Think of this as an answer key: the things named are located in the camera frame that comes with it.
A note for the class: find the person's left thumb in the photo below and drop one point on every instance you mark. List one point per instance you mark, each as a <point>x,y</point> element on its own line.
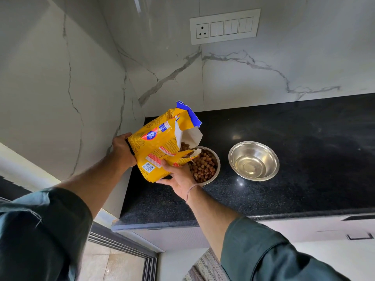
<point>126,135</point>

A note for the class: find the steel bowl with kibble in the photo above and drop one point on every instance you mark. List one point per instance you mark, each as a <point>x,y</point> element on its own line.
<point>211,160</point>

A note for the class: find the person's right thumb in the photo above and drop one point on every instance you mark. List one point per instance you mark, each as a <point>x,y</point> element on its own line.
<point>165,181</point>

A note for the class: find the person's right hand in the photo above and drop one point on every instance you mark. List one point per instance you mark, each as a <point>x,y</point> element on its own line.
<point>177,177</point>

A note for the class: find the person's right forearm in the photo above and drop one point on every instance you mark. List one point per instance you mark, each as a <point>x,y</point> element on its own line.
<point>234,228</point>

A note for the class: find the yellow pet food bag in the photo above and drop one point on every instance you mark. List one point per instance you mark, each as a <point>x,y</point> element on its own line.
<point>164,143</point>

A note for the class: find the person's left hand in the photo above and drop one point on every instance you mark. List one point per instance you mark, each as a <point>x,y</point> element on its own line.
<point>121,151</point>

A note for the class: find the pile of brown kibble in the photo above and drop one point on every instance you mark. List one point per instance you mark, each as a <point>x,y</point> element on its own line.
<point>203,168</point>

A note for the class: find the striped woven floor mat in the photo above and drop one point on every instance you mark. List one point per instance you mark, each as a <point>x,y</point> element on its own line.
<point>205,267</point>

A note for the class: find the person's left forearm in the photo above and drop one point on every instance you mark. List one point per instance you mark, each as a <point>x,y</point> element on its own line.
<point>73,198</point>

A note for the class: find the dark metal door frame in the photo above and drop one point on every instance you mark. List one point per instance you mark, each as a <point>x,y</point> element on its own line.
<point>126,250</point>

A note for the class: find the white switch and socket panel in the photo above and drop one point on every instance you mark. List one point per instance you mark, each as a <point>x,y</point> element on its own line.
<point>225,26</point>

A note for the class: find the white cabinet drawer front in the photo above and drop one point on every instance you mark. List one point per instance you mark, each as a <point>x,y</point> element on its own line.
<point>316,231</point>

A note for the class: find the empty steel bowl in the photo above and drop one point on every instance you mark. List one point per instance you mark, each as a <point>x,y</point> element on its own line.
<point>253,160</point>

